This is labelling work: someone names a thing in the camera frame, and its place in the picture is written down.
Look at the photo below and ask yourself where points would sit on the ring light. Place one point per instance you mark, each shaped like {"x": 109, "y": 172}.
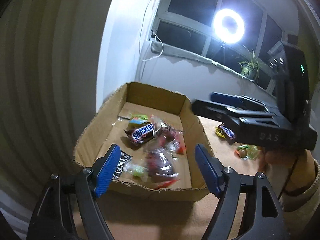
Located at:
{"x": 228, "y": 26}

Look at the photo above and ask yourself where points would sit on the person's right hand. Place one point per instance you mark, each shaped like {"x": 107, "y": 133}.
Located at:
{"x": 299, "y": 162}

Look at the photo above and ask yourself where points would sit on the small Snickers bar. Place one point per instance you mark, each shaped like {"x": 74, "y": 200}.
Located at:
{"x": 229, "y": 134}

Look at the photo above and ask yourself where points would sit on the dark cake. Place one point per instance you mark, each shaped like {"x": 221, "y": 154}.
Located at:
{"x": 161, "y": 168}

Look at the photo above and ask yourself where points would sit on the potted spider plant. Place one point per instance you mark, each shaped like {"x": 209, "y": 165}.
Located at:
{"x": 251, "y": 65}

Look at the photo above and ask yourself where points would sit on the large Snickers bar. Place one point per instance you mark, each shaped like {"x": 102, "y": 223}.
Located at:
{"x": 141, "y": 135}

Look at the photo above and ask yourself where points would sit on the round cake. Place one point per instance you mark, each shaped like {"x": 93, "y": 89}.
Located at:
{"x": 167, "y": 136}

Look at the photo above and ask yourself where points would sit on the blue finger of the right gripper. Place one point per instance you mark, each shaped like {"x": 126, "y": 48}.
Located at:
{"x": 226, "y": 98}
{"x": 215, "y": 112}

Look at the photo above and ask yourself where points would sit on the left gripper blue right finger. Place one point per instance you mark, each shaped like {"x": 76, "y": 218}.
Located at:
{"x": 262, "y": 218}

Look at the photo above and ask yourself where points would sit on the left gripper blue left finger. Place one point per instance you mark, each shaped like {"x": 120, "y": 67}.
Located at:
{"x": 52, "y": 217}

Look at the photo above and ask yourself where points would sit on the brown cardboard box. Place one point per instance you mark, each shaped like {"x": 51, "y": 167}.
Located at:
{"x": 112, "y": 120}

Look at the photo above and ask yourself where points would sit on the yellow candy packet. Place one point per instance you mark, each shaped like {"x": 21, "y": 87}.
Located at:
{"x": 219, "y": 132}

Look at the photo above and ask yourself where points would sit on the green candy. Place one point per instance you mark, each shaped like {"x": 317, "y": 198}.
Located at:
{"x": 137, "y": 171}

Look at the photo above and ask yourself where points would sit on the yellow jelly cup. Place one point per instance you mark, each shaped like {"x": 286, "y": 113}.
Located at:
{"x": 138, "y": 120}

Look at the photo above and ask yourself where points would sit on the black tripod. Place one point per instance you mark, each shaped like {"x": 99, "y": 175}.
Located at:
{"x": 223, "y": 55}

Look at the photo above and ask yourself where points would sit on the black white patterned candy packet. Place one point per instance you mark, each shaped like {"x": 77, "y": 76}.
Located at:
{"x": 120, "y": 166}

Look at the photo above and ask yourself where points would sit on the grey windowsill cloth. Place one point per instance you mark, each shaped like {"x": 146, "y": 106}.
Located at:
{"x": 168, "y": 50}

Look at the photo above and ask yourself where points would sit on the right beige sleeve forearm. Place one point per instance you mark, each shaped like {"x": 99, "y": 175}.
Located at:
{"x": 300, "y": 208}

